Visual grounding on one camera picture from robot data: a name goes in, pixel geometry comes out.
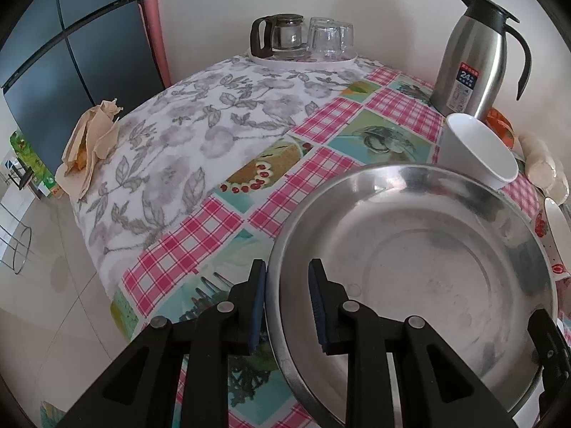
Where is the red rimmed strawberry bowl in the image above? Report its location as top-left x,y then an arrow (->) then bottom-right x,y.
532,198 -> 570,281

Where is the large steel plate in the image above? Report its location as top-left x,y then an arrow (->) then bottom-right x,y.
266,164 -> 556,427

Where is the grey floral cloth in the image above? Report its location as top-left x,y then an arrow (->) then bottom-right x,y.
72,55 -> 379,296

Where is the bag of steamed buns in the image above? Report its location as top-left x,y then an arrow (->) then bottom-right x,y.
518,132 -> 570,205

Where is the checkered picture tablecloth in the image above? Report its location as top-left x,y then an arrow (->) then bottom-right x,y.
108,66 -> 571,428

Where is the small white square bowl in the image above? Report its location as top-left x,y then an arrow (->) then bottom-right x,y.
438,113 -> 519,190

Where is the crumpled beige paper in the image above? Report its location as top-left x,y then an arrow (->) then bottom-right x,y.
55,98 -> 122,200

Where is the orange snack packet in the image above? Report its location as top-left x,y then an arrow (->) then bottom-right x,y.
485,108 -> 515,150

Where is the green cardboard box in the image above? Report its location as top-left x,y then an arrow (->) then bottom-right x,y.
10,131 -> 63,198

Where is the white round tray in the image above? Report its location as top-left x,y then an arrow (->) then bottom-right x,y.
246,50 -> 358,71

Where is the steel thermos jug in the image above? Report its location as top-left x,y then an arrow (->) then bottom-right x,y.
430,0 -> 532,121

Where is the clear drinking glass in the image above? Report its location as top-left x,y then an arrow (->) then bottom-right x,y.
307,16 -> 356,61

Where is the dark blue cabinet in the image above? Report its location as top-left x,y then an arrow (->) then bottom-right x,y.
1,0 -> 165,171

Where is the pink rolled mat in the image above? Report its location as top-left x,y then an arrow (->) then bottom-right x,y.
140,0 -> 172,88

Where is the wire stool frame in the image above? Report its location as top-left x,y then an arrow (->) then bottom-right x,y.
1,204 -> 32,274

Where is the glass coffee pot black handle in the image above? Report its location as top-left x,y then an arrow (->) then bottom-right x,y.
250,14 -> 307,60

